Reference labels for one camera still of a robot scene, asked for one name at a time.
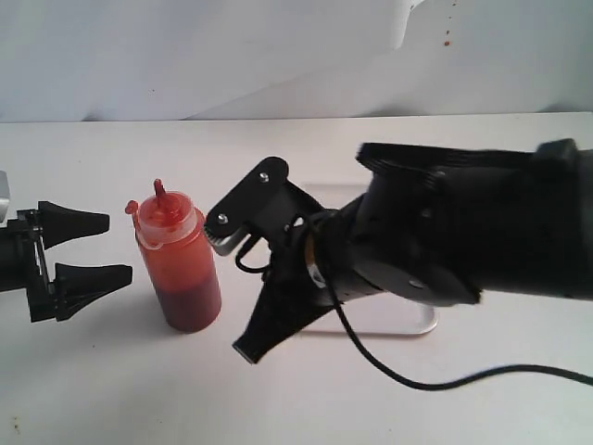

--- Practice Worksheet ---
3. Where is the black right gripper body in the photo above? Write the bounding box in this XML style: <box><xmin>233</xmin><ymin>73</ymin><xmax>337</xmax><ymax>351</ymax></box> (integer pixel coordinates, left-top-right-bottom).
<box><xmin>240</xmin><ymin>180</ymin><xmax>334</xmax><ymax>279</ymax></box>

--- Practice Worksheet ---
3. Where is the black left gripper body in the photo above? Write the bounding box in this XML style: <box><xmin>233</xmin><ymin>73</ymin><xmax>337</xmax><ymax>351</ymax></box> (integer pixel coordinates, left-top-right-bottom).
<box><xmin>6</xmin><ymin>210</ymin><xmax>56</xmax><ymax>323</ymax></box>

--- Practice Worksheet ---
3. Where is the red sauce squeeze bottle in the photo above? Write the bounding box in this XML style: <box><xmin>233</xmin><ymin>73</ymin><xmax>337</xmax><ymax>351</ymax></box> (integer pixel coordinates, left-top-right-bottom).
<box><xmin>125</xmin><ymin>179</ymin><xmax>221</xmax><ymax>333</ymax></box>

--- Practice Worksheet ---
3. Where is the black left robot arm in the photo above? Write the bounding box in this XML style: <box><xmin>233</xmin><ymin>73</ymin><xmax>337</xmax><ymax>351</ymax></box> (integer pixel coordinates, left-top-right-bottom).
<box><xmin>1</xmin><ymin>201</ymin><xmax>132</xmax><ymax>323</ymax></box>

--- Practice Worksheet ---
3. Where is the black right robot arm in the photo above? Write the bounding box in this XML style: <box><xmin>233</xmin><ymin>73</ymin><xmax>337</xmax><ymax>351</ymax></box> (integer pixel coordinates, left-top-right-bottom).
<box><xmin>233</xmin><ymin>139</ymin><xmax>592</xmax><ymax>363</ymax></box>

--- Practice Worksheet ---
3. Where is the white rectangular plastic tray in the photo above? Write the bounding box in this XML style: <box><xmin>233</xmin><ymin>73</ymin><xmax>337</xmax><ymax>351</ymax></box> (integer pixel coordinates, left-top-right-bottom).
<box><xmin>302</xmin><ymin>183</ymin><xmax>439</xmax><ymax>337</ymax></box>

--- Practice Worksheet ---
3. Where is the white backdrop sheet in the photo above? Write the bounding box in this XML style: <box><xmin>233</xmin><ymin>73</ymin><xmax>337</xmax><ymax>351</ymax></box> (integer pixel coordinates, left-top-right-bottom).
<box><xmin>1</xmin><ymin>1</ymin><xmax>592</xmax><ymax>122</ymax></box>

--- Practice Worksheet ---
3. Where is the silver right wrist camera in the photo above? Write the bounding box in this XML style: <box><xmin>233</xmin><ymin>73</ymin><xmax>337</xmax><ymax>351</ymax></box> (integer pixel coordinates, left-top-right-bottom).
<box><xmin>204</xmin><ymin>156</ymin><xmax>289</xmax><ymax>256</ymax></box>

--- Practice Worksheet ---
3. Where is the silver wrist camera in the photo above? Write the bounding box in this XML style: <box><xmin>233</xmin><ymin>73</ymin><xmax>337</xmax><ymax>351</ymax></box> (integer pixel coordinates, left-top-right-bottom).
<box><xmin>0</xmin><ymin>171</ymin><xmax>10</xmax><ymax>223</ymax></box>
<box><xmin>204</xmin><ymin>156</ymin><xmax>289</xmax><ymax>256</ymax></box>

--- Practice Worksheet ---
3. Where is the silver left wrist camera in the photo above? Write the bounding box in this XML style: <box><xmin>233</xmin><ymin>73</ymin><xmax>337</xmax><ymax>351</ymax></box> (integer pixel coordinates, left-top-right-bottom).
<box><xmin>0</xmin><ymin>171</ymin><xmax>10</xmax><ymax>223</ymax></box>

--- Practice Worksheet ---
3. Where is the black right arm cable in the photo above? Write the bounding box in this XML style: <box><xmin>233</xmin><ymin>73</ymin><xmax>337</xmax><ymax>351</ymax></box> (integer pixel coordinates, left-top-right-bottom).
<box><xmin>233</xmin><ymin>212</ymin><xmax>593</xmax><ymax>391</ymax></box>

